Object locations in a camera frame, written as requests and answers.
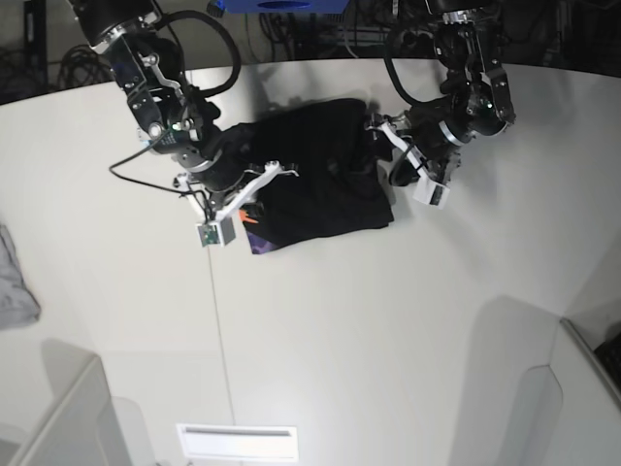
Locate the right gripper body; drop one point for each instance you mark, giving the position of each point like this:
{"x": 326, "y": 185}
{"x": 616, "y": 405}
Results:
{"x": 220, "y": 166}

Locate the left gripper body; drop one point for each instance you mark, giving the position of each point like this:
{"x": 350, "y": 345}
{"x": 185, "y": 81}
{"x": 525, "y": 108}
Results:
{"x": 431, "y": 133}

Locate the black T-shirt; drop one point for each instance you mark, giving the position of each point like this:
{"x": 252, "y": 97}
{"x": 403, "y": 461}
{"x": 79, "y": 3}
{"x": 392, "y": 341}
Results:
{"x": 338, "y": 190}

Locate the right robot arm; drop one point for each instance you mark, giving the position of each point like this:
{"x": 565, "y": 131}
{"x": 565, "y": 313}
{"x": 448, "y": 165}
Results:
{"x": 176, "y": 117}

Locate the blue plastic bin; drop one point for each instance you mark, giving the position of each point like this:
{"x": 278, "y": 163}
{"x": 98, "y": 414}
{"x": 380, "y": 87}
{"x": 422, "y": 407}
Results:
{"x": 285, "y": 6}

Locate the grey cloth at left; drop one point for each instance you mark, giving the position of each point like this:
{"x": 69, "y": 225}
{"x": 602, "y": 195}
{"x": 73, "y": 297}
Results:
{"x": 19, "y": 307}

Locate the black keyboard at right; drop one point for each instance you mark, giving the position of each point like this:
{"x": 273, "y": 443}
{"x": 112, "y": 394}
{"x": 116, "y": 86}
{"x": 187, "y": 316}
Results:
{"x": 609, "y": 355}

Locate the white box lower right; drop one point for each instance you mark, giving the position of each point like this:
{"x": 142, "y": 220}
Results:
{"x": 566, "y": 412}

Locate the white box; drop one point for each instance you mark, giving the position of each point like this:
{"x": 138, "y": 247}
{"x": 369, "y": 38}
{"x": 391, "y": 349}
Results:
{"x": 57, "y": 409}
{"x": 566, "y": 412}

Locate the white box lower left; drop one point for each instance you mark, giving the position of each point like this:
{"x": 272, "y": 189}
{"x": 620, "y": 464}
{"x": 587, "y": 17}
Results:
{"x": 57, "y": 409}

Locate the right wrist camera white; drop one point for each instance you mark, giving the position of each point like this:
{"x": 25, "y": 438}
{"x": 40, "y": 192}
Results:
{"x": 216, "y": 232}

